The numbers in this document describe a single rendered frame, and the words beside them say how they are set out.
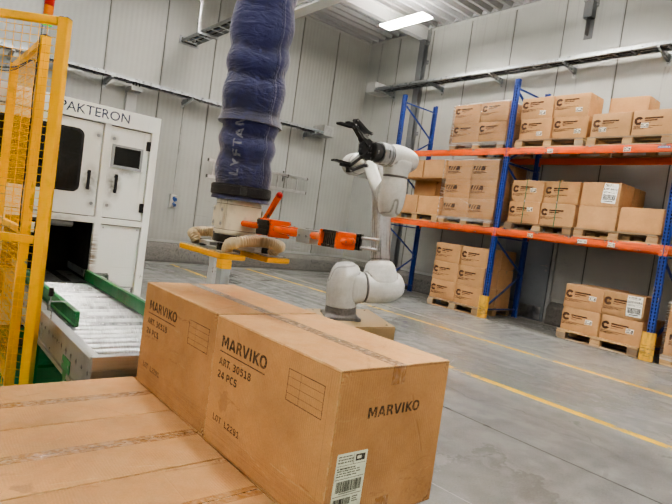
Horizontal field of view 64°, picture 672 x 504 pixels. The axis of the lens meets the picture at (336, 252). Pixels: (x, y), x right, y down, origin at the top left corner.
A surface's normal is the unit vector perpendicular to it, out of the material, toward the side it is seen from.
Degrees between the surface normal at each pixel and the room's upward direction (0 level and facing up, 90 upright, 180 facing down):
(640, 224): 91
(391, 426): 90
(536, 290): 90
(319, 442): 90
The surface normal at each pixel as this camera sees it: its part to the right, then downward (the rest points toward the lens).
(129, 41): 0.62, 0.12
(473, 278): -0.77, -0.07
